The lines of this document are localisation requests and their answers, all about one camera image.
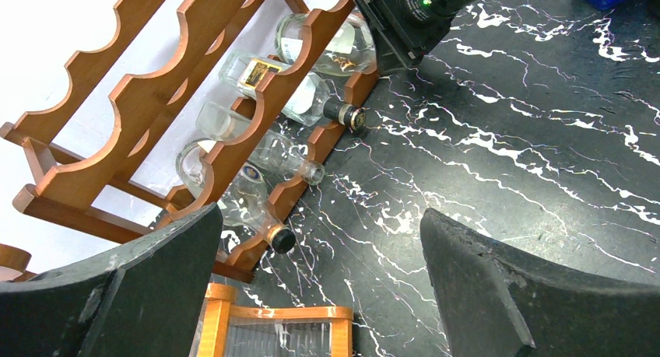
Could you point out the clear bottle with gold cap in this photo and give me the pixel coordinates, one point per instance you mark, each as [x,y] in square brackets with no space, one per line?
[244,201]

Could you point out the brown wooden wine rack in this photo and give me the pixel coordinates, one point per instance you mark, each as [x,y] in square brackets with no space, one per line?
[37,39]

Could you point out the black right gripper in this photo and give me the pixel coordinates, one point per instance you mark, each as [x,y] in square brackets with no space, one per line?
[405,30]

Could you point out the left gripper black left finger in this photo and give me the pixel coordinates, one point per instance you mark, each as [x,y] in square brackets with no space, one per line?
[142,298]

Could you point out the clear bottle with cork cap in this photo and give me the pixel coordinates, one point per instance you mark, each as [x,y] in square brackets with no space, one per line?
[350,50]

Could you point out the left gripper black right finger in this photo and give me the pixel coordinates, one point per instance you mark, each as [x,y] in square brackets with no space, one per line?
[497,300]

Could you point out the orange wooden tiered shelf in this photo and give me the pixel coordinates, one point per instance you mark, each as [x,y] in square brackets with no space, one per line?
[303,332]

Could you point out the clear bottle with black label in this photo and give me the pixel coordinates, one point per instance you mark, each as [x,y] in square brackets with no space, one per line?
[310,99]

